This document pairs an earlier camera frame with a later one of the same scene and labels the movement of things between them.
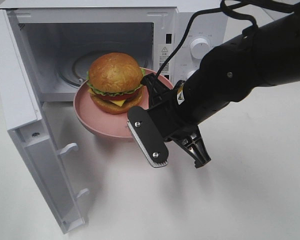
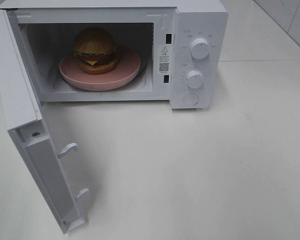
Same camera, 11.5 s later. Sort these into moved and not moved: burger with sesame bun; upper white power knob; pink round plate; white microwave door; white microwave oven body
Moved: pink round plate; burger with sesame bun
Not moved: white microwave oven body; white microwave door; upper white power knob
